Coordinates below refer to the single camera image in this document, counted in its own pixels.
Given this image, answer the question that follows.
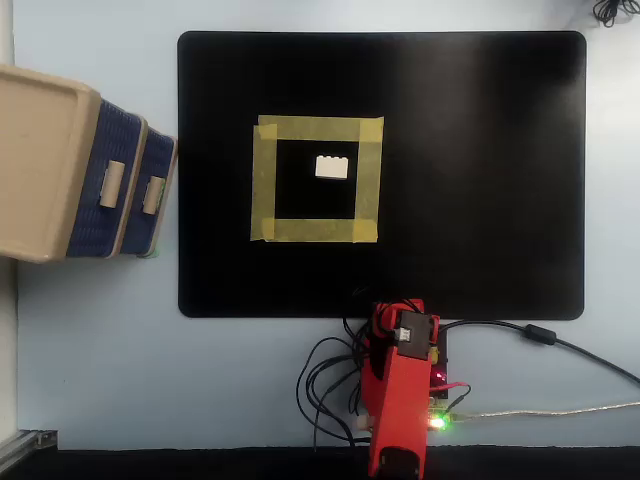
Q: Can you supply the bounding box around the black servo cable bundle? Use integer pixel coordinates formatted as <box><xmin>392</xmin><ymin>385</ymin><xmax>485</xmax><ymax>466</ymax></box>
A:
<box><xmin>296</xmin><ymin>315</ymin><xmax>372</xmax><ymax>452</ymax></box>

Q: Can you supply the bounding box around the white toy brick cube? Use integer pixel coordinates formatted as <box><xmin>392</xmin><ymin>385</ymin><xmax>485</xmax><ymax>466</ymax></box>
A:
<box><xmin>314</xmin><ymin>155</ymin><xmax>350</xmax><ymax>180</ymax></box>

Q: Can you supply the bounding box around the black power cable with ferrite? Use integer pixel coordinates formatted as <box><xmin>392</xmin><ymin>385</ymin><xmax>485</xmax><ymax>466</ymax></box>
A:
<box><xmin>438</xmin><ymin>319</ymin><xmax>640</xmax><ymax>387</ymax></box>

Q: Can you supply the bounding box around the black coiled cable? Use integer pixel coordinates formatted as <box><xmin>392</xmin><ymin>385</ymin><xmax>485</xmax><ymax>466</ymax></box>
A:
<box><xmin>591</xmin><ymin>0</ymin><xmax>637</xmax><ymax>29</ymax></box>

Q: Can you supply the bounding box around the black backdrop cloth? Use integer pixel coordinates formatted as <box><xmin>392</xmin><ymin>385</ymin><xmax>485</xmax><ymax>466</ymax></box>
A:
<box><xmin>0</xmin><ymin>446</ymin><xmax>640</xmax><ymax>480</ymax></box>

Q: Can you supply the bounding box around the red wire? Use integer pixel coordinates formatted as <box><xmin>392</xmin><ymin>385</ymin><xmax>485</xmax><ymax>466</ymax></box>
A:
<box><xmin>429</xmin><ymin>382</ymin><xmax>472</xmax><ymax>409</ymax></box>

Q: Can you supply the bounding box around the black rubber mat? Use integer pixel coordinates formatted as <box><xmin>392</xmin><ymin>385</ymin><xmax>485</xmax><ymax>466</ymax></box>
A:
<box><xmin>177</xmin><ymin>30</ymin><xmax>587</xmax><ymax>320</ymax></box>

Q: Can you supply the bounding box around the blue drawer with green-banded handle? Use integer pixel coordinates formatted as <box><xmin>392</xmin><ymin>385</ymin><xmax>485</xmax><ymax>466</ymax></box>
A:
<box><xmin>119</xmin><ymin>128</ymin><xmax>176</xmax><ymax>256</ymax></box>

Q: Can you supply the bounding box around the silver USB cable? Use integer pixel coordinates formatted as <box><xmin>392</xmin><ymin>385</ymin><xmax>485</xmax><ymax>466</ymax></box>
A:
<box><xmin>448</xmin><ymin>401</ymin><xmax>640</xmax><ymax>422</ymax></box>

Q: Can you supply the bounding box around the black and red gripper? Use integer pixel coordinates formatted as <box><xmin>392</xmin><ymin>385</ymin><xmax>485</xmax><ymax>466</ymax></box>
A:
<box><xmin>372</xmin><ymin>298</ymin><xmax>441</xmax><ymax>359</ymax></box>

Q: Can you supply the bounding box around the yellow masking tape strip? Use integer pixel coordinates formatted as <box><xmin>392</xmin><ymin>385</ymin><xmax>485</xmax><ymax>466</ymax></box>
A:
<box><xmin>263</xmin><ymin>218</ymin><xmax>379</xmax><ymax>244</ymax></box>
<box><xmin>257</xmin><ymin>115</ymin><xmax>385</xmax><ymax>142</ymax></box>
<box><xmin>352</xmin><ymin>139</ymin><xmax>384</xmax><ymax>244</ymax></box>
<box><xmin>250</xmin><ymin>124</ymin><xmax>278</xmax><ymax>243</ymax></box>

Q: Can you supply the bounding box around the aluminium frame profile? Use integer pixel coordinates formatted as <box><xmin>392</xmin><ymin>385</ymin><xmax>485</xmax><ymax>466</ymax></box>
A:
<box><xmin>0</xmin><ymin>428</ymin><xmax>59</xmax><ymax>455</ymax></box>

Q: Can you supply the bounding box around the blue drawer with plain handle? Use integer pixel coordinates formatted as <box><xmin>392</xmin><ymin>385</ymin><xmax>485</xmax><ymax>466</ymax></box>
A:
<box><xmin>66</xmin><ymin>98</ymin><xmax>146</xmax><ymax>259</ymax></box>

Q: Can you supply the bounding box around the beige plastic drawer cabinet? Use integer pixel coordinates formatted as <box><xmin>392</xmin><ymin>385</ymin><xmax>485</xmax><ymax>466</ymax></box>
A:
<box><xmin>0</xmin><ymin>63</ymin><xmax>179</xmax><ymax>265</ymax></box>

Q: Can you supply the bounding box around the pink lit controller board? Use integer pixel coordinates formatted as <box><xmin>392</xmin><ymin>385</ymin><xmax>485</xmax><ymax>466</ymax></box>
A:
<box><xmin>427</xmin><ymin>367</ymin><xmax>451</xmax><ymax>434</ymax></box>

